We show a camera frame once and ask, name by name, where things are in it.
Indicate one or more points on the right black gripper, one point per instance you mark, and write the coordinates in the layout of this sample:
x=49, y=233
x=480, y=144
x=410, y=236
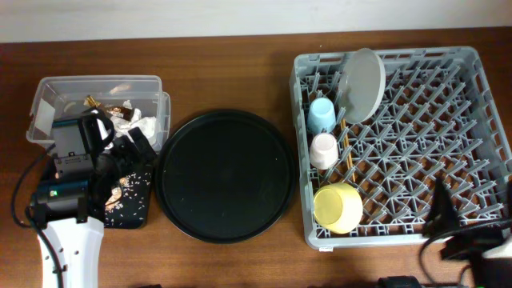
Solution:
x=456, y=245

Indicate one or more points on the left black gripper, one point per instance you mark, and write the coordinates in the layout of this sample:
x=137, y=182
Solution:
x=125, y=146

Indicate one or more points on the white napkin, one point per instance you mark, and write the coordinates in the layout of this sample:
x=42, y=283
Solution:
x=146, y=124

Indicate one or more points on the gold snack wrapper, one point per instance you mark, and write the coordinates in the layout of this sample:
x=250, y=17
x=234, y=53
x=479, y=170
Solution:
x=117, y=111

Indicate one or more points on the yellow bowl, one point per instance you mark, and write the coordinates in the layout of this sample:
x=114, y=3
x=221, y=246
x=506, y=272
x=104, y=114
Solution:
x=338, y=207

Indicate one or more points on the wooden chopstick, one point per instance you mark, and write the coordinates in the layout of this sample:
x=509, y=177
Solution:
x=350, y=166
x=343, y=128

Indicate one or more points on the pink plastic cup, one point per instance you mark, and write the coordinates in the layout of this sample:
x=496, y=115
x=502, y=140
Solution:
x=324, y=151

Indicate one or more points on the light grey plate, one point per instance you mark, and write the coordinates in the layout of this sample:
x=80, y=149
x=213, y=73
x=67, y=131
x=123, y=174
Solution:
x=362, y=85

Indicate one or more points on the blue plastic cup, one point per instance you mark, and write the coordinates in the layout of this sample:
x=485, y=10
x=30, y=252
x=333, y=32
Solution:
x=321, y=116

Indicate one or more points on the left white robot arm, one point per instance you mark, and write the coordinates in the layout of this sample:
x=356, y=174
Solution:
x=70, y=251

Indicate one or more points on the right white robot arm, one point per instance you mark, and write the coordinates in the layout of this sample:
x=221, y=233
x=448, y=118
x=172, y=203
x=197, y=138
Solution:
x=490, y=269

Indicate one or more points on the clear plastic waste bin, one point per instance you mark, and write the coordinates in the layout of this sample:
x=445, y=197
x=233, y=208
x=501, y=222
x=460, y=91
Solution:
x=61, y=96

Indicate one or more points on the grey dishwasher rack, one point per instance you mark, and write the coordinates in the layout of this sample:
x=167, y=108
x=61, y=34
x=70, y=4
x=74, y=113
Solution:
x=437, y=119

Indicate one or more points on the food scraps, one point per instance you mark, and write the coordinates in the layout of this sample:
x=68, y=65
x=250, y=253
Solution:
x=128, y=206

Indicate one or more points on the black rectangular tray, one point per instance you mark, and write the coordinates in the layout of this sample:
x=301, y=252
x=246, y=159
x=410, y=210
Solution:
x=81, y=196

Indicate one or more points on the round black serving tray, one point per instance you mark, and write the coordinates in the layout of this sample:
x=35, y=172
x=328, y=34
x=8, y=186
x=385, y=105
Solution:
x=225, y=176

